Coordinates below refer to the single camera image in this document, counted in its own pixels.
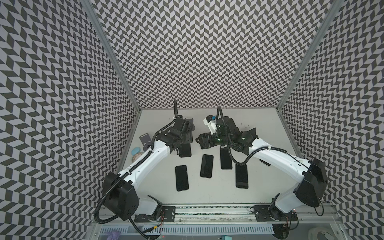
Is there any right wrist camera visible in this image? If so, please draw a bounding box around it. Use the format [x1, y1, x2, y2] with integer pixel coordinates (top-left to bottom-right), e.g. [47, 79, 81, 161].
[203, 115, 217, 135]

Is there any tape roll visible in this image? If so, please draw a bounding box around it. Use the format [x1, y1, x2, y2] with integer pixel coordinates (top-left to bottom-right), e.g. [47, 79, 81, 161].
[132, 152, 144, 163]

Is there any grey round stand back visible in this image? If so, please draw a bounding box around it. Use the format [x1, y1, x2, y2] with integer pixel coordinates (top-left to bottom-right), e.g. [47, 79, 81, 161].
[185, 118, 196, 132]

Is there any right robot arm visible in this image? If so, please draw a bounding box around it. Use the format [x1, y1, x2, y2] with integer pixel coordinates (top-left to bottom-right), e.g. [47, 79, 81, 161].
[196, 107, 328, 221]

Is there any blue oval object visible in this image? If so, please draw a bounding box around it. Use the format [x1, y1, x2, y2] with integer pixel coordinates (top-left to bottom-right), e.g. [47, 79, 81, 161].
[131, 147, 141, 156]

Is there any aluminium rail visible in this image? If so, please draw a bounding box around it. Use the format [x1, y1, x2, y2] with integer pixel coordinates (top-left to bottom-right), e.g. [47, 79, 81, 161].
[92, 203, 343, 225]

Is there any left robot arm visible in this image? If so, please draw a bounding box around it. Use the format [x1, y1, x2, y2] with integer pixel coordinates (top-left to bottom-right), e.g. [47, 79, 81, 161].
[94, 101, 193, 225]

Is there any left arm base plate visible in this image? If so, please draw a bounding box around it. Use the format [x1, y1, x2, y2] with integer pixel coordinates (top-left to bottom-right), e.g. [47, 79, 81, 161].
[135, 206, 176, 223]

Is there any phone teal edge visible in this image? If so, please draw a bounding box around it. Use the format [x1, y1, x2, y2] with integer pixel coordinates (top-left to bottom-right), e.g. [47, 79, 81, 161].
[178, 144, 192, 158]

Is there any black folding stand right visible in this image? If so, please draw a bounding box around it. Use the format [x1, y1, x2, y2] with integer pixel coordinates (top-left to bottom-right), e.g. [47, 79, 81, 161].
[244, 128, 259, 139]

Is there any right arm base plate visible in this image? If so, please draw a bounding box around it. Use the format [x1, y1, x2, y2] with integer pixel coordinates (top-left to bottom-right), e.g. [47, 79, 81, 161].
[250, 205, 298, 223]

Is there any grey round stand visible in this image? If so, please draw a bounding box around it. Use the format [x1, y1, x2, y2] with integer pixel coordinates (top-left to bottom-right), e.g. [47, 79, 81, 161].
[139, 133, 152, 152]
[185, 118, 196, 132]

